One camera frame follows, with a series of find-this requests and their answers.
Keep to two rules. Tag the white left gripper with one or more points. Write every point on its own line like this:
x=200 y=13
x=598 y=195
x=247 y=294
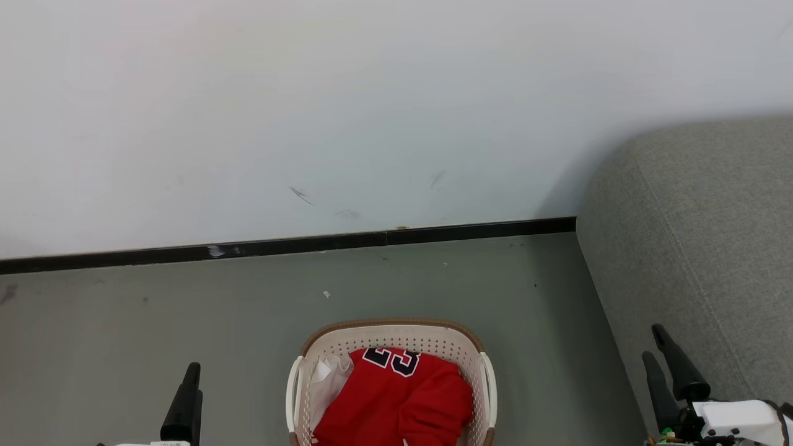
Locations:
x=164 y=443

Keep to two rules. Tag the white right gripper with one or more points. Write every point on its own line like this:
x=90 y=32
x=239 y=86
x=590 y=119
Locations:
x=737 y=421

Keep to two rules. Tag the red basketball jersey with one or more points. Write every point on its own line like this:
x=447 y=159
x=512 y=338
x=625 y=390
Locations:
x=372 y=402

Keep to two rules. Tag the red shorts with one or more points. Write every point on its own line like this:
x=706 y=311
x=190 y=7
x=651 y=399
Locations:
x=437 y=409

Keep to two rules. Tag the white cloth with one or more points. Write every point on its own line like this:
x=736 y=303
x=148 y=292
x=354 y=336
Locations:
x=328 y=384

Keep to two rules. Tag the cream perforated laundry basket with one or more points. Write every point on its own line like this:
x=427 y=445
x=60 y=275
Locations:
x=396 y=337

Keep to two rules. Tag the dark wall baseboard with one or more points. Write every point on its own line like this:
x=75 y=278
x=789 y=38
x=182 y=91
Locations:
x=310 y=243

